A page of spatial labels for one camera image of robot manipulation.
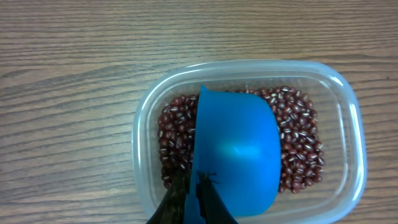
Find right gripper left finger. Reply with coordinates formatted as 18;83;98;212
147;171;191;224

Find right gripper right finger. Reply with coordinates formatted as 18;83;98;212
197;172;238;224

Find blue plastic scoop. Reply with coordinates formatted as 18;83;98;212
183;86;281;223

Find red beans in container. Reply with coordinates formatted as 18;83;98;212
157;86;325;194

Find clear plastic container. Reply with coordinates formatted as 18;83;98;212
131;60;368;223

